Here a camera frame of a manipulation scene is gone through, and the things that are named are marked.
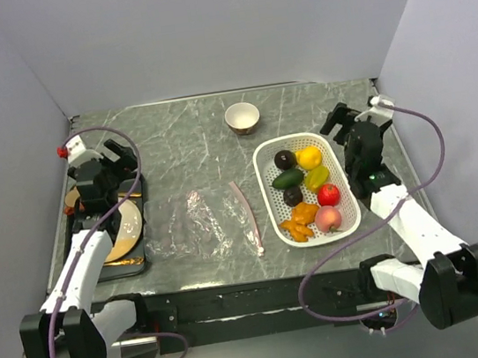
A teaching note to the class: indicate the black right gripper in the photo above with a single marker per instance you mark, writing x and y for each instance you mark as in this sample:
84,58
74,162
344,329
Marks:
337,116

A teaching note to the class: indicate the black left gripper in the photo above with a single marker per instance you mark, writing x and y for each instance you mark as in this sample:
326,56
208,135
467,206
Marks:
126,157

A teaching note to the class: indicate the dark green avocado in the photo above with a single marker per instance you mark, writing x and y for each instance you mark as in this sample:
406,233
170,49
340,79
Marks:
288,179

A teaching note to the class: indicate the dark purple mangosteen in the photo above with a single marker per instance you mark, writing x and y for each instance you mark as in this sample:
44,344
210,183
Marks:
284,160
292,196

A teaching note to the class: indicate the pink peach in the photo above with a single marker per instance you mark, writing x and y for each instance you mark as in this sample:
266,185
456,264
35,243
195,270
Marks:
328,219

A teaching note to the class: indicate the orange ginger root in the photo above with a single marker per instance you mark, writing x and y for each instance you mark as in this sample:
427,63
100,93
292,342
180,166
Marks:
297,226

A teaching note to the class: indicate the clear zip top bag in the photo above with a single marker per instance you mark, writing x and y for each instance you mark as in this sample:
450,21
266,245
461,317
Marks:
203,225

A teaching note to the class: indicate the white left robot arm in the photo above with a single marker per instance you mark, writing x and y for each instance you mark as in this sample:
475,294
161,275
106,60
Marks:
63,328

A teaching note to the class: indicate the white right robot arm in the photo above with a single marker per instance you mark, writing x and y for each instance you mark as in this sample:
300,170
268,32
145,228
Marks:
444,282

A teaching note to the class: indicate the black rectangular tray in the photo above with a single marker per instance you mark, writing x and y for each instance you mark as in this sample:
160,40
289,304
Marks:
128,257

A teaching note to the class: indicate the gold spoon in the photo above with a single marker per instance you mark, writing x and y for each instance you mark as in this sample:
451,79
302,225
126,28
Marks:
129,195

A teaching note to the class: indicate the yellow lemon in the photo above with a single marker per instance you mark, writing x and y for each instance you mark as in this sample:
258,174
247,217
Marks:
309,158

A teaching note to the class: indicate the yellow green starfruit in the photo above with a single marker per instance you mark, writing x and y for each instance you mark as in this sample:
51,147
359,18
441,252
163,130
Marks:
316,178

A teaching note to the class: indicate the cream plate with leaf pattern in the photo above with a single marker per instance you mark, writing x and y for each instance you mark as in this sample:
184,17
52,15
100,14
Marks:
131,226

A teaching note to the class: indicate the small brown cup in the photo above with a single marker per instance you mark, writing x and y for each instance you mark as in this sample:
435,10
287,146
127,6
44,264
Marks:
70,210

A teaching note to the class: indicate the white ceramic bowl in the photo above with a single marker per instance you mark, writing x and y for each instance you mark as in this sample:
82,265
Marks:
242,118

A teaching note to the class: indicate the gold fork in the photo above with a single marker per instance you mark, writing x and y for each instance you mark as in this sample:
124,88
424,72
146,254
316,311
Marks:
136,261

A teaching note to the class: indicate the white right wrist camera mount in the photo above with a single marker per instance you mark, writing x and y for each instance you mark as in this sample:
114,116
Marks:
379,111

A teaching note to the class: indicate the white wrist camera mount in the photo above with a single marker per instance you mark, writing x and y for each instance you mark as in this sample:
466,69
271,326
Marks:
379,111
76,153

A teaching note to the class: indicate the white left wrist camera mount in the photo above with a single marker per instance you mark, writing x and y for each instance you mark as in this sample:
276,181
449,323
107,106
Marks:
76,153

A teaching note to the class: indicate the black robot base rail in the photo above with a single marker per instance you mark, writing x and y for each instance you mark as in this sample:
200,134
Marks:
239,311

